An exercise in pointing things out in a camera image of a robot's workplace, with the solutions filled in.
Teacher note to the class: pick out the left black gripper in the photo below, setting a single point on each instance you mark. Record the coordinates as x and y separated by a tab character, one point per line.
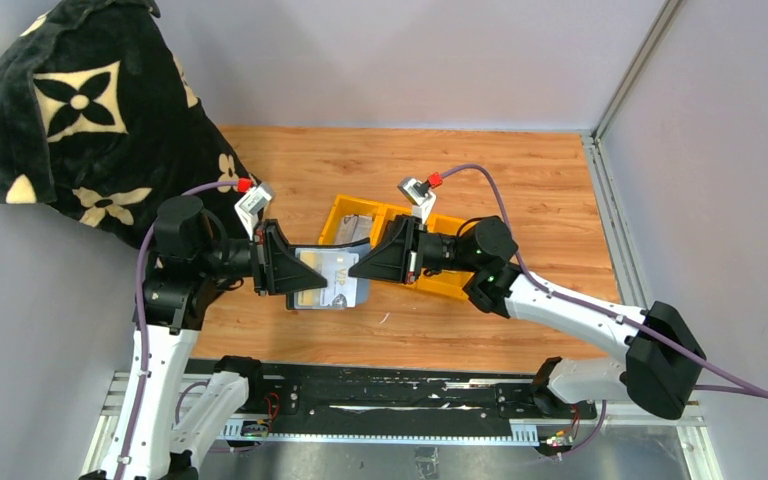
276	266

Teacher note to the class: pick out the gold VIP card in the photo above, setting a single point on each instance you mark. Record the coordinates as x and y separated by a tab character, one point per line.
341	291

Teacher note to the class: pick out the aluminium frame post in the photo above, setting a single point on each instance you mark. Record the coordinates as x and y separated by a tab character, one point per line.
652	39

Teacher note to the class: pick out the black floral blanket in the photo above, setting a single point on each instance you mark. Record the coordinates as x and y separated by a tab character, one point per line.
98	122

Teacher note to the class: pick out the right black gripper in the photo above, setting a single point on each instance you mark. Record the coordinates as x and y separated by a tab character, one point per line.
400	254

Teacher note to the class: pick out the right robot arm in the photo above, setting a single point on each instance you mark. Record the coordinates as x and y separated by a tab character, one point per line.
649	351

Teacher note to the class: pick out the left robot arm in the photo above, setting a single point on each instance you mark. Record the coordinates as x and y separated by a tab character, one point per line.
185	257

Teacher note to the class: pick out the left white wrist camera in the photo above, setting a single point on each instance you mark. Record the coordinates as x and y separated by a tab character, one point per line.
250	207

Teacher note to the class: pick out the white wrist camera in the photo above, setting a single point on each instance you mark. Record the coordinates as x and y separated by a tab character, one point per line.
250	207
420	195

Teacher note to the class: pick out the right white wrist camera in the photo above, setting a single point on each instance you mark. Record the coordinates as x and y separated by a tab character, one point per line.
420	195

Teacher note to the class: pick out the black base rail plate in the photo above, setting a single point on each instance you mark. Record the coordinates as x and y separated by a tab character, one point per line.
297	402

